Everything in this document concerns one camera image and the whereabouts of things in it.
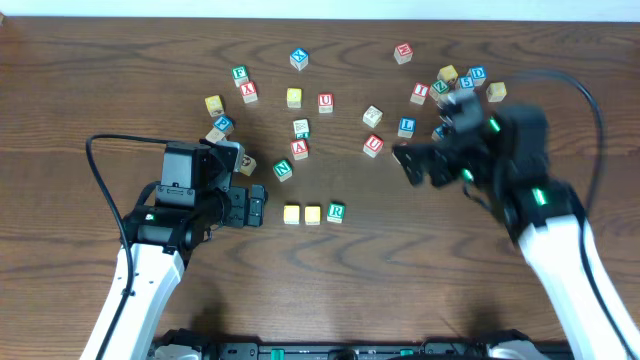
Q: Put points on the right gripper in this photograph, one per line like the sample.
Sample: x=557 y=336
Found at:
x=441 y=166

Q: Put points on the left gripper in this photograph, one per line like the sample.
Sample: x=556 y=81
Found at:
x=238 y=206

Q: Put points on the yellow C block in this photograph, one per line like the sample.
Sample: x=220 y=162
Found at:
x=291 y=214

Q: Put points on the yellow O block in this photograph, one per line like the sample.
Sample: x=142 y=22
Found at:
x=312 y=215

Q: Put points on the green R block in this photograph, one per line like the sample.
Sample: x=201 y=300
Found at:
x=336 y=213

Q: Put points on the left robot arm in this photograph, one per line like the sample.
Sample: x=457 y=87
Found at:
x=171 y=217

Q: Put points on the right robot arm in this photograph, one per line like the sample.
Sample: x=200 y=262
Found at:
x=503 y=154

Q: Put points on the blue 2 block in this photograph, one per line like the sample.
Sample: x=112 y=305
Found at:
x=438 y=133

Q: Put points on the white red block left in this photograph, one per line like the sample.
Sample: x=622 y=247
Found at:
x=215 y=136

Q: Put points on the white face picture block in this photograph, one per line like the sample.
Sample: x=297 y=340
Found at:
x=248 y=165

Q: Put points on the blue P block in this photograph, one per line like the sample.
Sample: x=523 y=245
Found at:
x=224 y=124

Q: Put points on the yellow 8 block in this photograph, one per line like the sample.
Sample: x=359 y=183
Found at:
x=496 y=92

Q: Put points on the blue 5 block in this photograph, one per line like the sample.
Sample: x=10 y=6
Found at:
x=464 y=83

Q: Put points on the green Z block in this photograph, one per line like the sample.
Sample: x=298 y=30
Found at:
x=438 y=90

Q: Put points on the blue L block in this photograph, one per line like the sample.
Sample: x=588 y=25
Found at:
x=407 y=127

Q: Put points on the blue D block upper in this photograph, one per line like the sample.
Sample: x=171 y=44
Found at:
x=478 y=75

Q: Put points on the red I block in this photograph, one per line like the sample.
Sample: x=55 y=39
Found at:
x=419 y=93

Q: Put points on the yellow block far left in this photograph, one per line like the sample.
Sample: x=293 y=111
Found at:
x=214 y=106

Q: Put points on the yellow block upper right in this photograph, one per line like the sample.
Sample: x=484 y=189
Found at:
x=448 y=74

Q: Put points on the green N block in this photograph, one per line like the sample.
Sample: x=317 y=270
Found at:
x=283 y=170

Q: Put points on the red U block lower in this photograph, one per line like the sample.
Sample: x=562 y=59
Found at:
x=373 y=145

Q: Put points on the red u block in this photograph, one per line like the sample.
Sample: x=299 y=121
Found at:
x=373 y=145
x=325 y=102

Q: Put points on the red Y block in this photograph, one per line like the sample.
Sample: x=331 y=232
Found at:
x=249 y=92

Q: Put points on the white picture block middle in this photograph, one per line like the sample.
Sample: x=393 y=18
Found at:
x=372 y=116

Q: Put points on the red A block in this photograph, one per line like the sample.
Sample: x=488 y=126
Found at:
x=299 y=149

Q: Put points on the green F block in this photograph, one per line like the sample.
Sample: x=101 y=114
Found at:
x=240 y=75

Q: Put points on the red block top right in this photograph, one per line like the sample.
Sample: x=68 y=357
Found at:
x=403 y=53

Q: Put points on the white green picture block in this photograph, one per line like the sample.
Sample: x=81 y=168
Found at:
x=301 y=129

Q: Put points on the yellow block upper middle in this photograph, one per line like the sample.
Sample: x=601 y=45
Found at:
x=294 y=97

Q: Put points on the red U block upper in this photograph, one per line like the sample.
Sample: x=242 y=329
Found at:
x=325 y=102

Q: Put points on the blue X block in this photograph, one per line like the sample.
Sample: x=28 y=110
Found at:
x=299 y=59

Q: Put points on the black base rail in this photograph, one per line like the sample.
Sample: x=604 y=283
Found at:
x=320 y=351

